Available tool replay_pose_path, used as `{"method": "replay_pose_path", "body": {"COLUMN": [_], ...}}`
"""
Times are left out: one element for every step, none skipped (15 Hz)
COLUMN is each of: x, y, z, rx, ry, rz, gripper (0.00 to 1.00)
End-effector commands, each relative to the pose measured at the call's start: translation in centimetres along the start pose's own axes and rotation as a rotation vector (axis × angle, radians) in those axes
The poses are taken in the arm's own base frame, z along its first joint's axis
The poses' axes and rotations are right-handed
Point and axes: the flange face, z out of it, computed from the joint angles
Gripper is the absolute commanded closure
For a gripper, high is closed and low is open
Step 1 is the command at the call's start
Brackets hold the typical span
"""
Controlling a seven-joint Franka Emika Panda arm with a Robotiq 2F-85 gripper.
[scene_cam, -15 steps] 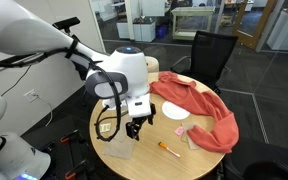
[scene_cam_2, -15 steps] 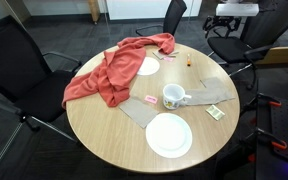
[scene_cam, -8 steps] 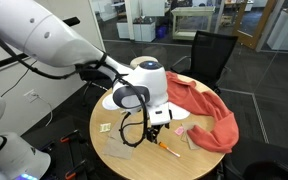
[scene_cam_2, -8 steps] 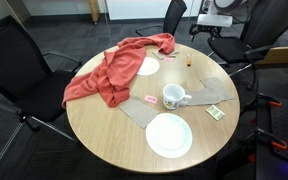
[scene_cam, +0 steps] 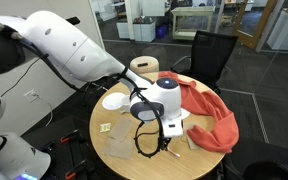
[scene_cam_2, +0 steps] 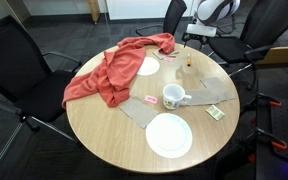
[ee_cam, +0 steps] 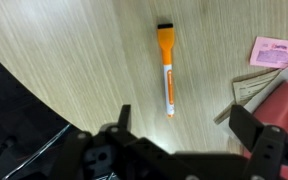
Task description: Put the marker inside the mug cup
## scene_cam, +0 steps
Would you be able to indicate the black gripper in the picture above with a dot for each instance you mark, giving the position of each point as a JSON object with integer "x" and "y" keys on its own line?
{"x": 165, "y": 140}

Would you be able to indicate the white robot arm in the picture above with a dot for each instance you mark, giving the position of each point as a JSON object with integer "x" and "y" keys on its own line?
{"x": 60, "y": 46}

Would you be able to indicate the white ceramic mug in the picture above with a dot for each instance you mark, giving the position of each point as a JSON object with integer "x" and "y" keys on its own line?
{"x": 125, "y": 103}

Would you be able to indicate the red towel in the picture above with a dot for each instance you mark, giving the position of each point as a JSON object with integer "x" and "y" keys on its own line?
{"x": 210, "y": 113}

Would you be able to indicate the small yellow block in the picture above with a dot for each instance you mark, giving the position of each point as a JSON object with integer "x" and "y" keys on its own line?
{"x": 105, "y": 127}

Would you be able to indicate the orange black clamp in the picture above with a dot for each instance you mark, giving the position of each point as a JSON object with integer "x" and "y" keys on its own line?
{"x": 75, "y": 170}
{"x": 69, "y": 136}

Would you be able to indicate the black mounting board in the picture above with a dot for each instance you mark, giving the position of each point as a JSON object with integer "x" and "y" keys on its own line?
{"x": 55, "y": 150}

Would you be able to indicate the blue bin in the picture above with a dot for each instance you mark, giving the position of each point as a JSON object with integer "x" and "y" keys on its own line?
{"x": 161, "y": 31}

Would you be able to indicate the white cabinet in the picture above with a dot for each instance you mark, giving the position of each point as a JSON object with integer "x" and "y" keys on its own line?
{"x": 140, "y": 30}

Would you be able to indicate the pale green cart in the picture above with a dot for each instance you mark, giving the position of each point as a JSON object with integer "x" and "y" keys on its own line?
{"x": 192, "y": 20}

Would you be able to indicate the wooden door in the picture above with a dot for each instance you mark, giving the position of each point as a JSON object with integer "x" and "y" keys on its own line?
{"x": 255, "y": 23}

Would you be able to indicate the white counter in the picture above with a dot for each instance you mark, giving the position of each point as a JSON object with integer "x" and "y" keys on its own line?
{"x": 285, "y": 30}

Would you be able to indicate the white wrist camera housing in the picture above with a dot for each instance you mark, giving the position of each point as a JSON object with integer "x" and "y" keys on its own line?
{"x": 172, "y": 128}

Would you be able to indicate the white wall outlet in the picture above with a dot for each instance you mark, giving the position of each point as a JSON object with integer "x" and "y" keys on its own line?
{"x": 31, "y": 95}

